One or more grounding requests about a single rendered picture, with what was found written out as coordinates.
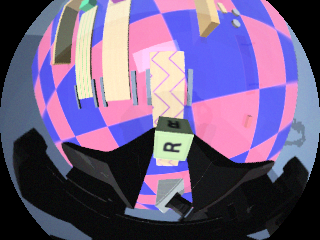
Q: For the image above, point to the pale green labelled cube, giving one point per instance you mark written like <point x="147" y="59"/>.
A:
<point x="172" y="138"/>

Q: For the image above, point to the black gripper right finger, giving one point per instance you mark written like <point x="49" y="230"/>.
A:
<point x="213" y="176"/>

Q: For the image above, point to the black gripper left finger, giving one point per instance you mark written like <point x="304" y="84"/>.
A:
<point x="124" y="167"/>

